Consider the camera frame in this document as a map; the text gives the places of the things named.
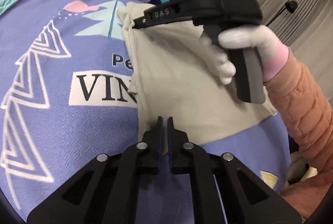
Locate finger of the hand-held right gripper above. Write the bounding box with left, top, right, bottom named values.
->
left=133, top=1, right=194, bottom=30

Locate beige long-sleeve shirt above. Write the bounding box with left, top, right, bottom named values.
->
left=116, top=1, right=277, bottom=152

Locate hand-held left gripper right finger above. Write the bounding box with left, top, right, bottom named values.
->
left=167, top=116, right=302, bottom=224

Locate white cloth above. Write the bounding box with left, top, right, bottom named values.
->
left=289, top=152, right=318, bottom=184

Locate grey curtain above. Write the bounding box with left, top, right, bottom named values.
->
left=247, top=0, right=333, bottom=100

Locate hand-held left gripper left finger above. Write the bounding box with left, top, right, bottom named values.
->
left=27, top=116, right=165, bottom=224

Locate person's right forearm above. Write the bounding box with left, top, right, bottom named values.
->
left=263, top=57, right=333, bottom=180

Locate person's right hand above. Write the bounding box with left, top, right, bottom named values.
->
left=200, top=24, right=290, bottom=84

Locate purple printed bedsheet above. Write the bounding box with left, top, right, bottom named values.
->
left=0, top=0, right=292, bottom=224

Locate black floor lamp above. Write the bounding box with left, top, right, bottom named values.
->
left=265, top=0, right=298, bottom=27

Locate person's pink quilted jacket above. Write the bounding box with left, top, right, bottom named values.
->
left=281, top=182, right=333, bottom=224

